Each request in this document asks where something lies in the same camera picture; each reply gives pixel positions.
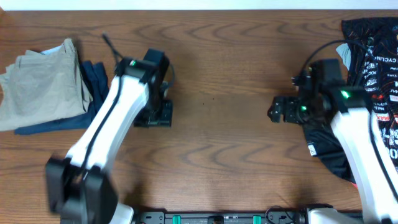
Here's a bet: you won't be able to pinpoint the khaki shorts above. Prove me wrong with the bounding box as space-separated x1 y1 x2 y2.
1 39 93 131

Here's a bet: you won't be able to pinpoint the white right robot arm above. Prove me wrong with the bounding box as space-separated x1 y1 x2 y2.
267 86 397 223

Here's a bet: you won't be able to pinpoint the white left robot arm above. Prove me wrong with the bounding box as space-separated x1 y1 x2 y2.
45 56 170 223

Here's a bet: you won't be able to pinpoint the folded navy blue shorts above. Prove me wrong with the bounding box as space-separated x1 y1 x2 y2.
14 60 110 136

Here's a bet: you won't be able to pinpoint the black printed cycling jersey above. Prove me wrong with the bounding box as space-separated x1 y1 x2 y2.
303 17 397 183

